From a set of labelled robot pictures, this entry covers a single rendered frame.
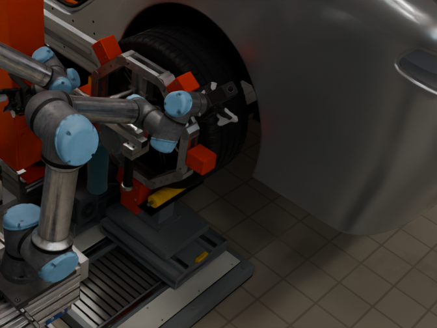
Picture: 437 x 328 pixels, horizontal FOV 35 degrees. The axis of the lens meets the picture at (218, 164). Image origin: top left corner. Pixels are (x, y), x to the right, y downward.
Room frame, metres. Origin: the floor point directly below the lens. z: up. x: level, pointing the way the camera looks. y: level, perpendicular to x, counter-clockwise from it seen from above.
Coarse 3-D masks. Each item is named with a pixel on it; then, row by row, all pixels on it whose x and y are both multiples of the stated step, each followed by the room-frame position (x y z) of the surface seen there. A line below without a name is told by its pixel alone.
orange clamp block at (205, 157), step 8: (200, 144) 2.12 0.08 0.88; (192, 152) 2.06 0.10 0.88; (200, 152) 2.07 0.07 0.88; (208, 152) 2.08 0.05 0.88; (192, 160) 2.05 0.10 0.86; (200, 160) 2.03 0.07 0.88; (208, 160) 2.03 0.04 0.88; (192, 168) 2.04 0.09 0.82; (200, 168) 2.02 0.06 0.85; (208, 168) 2.04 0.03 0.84
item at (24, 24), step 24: (0, 0) 2.20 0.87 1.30; (24, 0) 2.24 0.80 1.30; (0, 24) 2.21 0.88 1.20; (24, 24) 2.23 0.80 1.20; (24, 48) 2.23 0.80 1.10; (0, 72) 2.22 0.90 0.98; (0, 120) 2.23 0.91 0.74; (24, 120) 2.22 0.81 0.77; (0, 144) 2.24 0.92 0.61; (24, 144) 2.21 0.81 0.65
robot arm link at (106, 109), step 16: (48, 96) 1.44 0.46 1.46; (64, 96) 1.50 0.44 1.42; (80, 96) 1.57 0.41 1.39; (128, 96) 1.76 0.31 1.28; (32, 112) 1.39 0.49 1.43; (80, 112) 1.52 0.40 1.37; (96, 112) 1.56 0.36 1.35; (112, 112) 1.61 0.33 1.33; (128, 112) 1.66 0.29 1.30; (144, 112) 1.70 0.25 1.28
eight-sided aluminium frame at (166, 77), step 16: (112, 64) 2.30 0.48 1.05; (128, 64) 2.26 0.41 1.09; (144, 64) 2.27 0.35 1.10; (96, 80) 2.35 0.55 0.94; (160, 80) 2.16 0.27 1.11; (96, 96) 2.35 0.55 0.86; (96, 128) 2.34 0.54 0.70; (192, 128) 2.09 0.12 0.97; (192, 144) 2.11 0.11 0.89; (144, 176) 2.18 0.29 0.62; (160, 176) 2.13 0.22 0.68; (176, 176) 2.08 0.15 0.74
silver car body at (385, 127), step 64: (64, 0) 3.18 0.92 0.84; (128, 0) 2.56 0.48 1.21; (192, 0) 2.38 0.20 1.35; (256, 0) 2.22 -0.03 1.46; (320, 0) 2.09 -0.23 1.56; (384, 0) 2.00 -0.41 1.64; (256, 64) 2.19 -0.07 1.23; (320, 64) 2.06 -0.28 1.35; (384, 64) 1.94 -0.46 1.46; (320, 128) 2.02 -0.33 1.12; (384, 128) 1.90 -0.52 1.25; (320, 192) 1.98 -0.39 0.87; (384, 192) 1.88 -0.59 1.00
